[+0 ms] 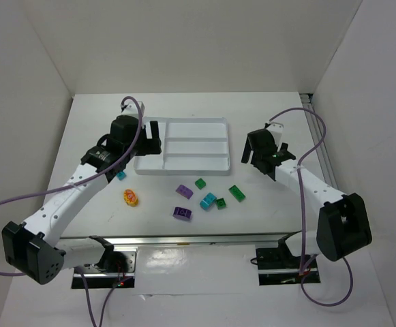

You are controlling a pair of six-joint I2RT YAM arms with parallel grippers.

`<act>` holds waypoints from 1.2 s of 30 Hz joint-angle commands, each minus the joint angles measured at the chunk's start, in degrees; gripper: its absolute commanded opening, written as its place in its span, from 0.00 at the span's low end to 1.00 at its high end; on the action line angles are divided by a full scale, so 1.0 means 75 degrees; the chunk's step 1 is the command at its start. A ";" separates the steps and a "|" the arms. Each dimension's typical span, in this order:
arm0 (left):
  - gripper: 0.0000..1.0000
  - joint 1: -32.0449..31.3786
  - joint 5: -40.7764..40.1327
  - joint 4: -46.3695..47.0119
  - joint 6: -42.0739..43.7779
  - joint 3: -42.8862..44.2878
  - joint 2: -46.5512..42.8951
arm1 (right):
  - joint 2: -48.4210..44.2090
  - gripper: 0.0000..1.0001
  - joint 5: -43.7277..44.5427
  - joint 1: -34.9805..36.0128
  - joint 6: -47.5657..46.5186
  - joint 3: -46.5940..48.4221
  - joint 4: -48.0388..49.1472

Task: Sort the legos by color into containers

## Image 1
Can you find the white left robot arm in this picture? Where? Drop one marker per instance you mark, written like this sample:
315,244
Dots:
33,246

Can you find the teal long lego brick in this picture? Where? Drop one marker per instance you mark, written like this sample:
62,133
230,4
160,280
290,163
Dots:
121,175

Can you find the green square lego brick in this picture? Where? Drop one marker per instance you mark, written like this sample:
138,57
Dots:
200,183

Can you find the aluminium side rail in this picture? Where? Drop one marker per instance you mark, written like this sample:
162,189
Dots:
316,131

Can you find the white compartment tray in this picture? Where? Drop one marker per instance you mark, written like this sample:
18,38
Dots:
190,146

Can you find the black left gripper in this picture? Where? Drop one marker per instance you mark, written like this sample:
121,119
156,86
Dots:
150,144

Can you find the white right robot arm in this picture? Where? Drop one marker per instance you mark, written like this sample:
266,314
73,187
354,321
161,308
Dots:
343,226

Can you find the green long lego brick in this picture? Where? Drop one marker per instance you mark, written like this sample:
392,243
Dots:
237,193

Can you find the teal curved lego brick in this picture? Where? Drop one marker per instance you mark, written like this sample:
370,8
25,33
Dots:
207,201

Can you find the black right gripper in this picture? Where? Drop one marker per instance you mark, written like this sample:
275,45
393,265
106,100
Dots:
253,152

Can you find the purple curved lego brick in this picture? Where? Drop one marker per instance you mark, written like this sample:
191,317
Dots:
184,191

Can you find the small green lego brick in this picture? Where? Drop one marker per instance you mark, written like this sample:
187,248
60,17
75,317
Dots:
220,203

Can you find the yellow butterfly lego brick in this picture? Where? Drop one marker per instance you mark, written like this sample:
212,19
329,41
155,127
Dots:
130,198

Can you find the purple flower lego brick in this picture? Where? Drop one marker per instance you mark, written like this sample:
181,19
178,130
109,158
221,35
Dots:
182,213

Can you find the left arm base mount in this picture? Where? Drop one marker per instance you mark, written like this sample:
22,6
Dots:
120,270

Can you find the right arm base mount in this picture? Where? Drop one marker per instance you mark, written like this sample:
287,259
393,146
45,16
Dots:
278,268

